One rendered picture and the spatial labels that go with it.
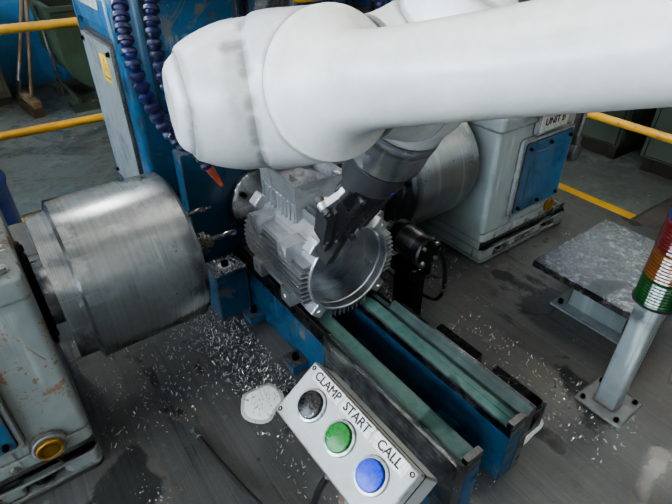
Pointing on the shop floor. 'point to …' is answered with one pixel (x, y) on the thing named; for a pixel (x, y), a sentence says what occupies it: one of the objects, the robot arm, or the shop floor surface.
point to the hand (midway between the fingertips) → (331, 244)
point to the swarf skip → (66, 54)
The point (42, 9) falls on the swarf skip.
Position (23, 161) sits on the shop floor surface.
